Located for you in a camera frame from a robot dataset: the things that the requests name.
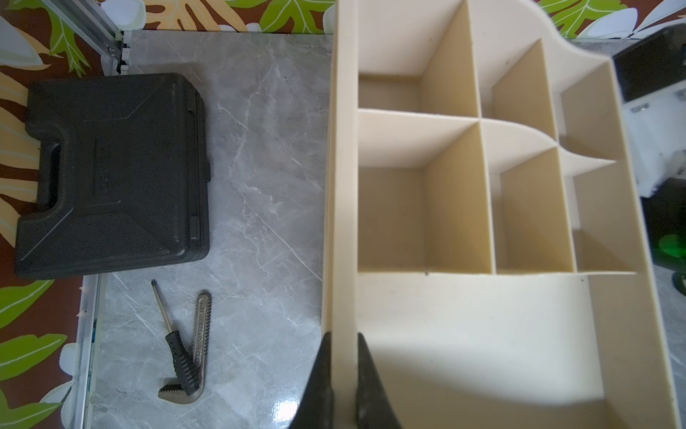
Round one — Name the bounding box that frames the beige drawer organizer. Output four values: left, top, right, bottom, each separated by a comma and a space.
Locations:
323, 1, 682, 428

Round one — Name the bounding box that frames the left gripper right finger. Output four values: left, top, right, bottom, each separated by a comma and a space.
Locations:
356, 332, 401, 429

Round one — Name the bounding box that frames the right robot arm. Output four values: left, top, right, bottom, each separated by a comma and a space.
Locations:
613, 24, 685, 293

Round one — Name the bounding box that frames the small black handled screwdriver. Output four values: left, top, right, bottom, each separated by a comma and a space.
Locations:
151, 279, 200, 395

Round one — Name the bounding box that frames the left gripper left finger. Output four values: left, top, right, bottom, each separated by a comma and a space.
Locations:
289, 332, 334, 429

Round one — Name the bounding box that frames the black plastic case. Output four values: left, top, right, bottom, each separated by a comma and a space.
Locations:
14, 73, 211, 280

